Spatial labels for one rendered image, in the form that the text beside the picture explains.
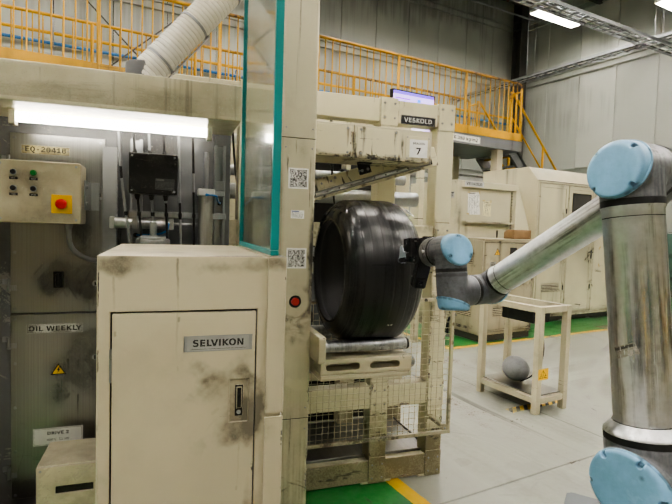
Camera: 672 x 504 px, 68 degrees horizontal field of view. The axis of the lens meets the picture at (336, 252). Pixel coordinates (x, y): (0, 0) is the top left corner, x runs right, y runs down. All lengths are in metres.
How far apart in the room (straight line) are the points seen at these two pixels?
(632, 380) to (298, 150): 1.26
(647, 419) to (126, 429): 1.04
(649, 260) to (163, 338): 0.99
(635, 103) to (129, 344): 13.68
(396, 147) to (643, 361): 1.46
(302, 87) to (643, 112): 12.59
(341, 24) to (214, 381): 12.26
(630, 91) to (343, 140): 12.53
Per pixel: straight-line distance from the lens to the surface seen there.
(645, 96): 14.17
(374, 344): 1.89
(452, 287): 1.43
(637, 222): 1.11
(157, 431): 1.20
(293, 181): 1.82
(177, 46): 2.15
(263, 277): 1.15
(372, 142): 2.22
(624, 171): 1.10
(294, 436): 1.99
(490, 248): 6.23
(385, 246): 1.75
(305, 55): 1.92
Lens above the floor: 1.34
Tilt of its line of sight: 3 degrees down
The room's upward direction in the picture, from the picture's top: 2 degrees clockwise
